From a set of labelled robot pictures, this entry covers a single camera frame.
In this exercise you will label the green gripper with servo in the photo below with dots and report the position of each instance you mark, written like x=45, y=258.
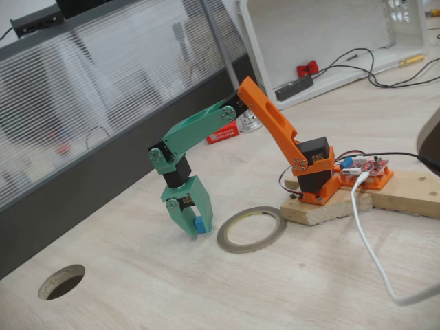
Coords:
x=192, y=193

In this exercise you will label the small blue cube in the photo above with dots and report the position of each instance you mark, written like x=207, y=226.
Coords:
x=200, y=225

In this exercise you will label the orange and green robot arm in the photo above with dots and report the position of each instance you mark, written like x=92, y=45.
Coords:
x=285, y=137

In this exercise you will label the small red carton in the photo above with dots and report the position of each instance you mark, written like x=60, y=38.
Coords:
x=223, y=134

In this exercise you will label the silver metal pole foot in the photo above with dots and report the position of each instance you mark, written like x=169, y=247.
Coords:
x=249, y=124

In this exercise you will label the wooden base block with screws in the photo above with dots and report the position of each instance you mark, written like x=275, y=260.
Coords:
x=326, y=209

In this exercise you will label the frosted desk partition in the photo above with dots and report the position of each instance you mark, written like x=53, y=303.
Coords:
x=103, y=86

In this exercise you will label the black bar shaped device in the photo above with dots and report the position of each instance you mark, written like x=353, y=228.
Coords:
x=295, y=87

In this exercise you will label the grey metal pole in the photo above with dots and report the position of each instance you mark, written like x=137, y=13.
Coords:
x=220, y=41

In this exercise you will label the red controller board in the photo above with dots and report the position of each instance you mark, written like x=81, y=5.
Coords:
x=368, y=166

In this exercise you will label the red clamp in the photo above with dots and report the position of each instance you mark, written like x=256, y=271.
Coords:
x=307, y=68

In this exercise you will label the pale wooden plank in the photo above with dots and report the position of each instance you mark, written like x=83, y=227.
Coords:
x=405, y=196

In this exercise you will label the grey rounded device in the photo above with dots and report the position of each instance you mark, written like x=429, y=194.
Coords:
x=429, y=141

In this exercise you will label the black hub box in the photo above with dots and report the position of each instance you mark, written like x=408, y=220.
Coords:
x=38, y=20

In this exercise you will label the yellow tool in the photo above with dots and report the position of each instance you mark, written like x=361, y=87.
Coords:
x=433, y=13

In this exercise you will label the orange board mount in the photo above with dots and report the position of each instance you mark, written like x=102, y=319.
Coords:
x=381, y=182

